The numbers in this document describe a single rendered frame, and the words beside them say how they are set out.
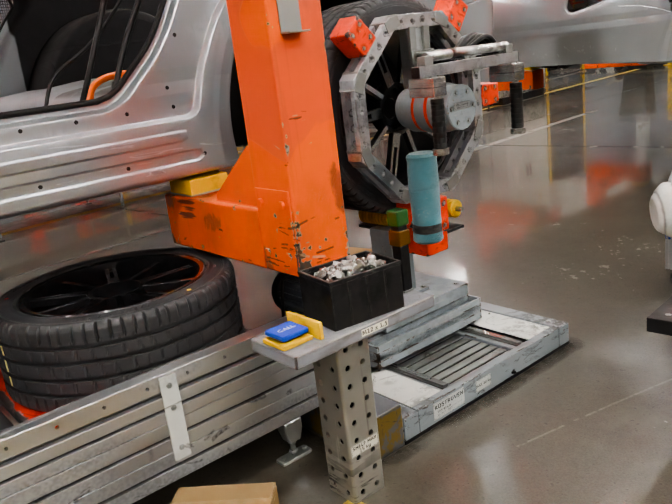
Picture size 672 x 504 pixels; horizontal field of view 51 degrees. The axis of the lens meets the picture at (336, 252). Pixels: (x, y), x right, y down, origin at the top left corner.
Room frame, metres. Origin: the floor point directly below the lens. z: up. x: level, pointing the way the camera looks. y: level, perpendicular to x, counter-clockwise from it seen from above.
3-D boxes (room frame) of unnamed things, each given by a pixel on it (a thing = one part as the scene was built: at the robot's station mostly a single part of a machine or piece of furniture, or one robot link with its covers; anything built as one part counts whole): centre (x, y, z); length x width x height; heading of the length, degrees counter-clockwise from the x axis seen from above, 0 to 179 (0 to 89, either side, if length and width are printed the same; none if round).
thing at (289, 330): (1.43, 0.13, 0.47); 0.07 x 0.07 x 0.02; 39
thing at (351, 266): (1.55, -0.03, 0.52); 0.20 x 0.14 x 0.13; 121
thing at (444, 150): (1.85, -0.31, 0.83); 0.04 x 0.04 x 0.16
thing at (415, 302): (1.53, 0.00, 0.44); 0.43 x 0.17 x 0.03; 129
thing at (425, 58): (1.98, -0.29, 1.03); 0.19 x 0.18 x 0.11; 39
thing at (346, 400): (1.51, 0.02, 0.21); 0.10 x 0.10 x 0.42; 39
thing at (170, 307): (1.87, 0.62, 0.39); 0.66 x 0.66 x 0.24
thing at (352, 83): (2.14, -0.30, 0.85); 0.54 x 0.07 x 0.54; 129
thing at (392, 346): (2.25, -0.17, 0.13); 0.50 x 0.36 x 0.10; 129
